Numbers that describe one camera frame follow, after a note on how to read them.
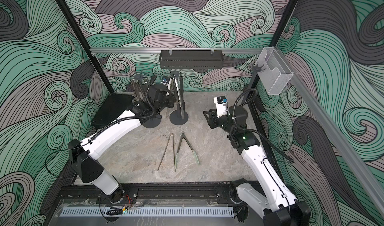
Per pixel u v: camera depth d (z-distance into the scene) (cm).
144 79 73
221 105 61
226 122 61
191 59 95
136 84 98
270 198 40
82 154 42
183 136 94
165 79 63
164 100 59
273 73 74
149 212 70
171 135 95
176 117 104
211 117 62
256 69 78
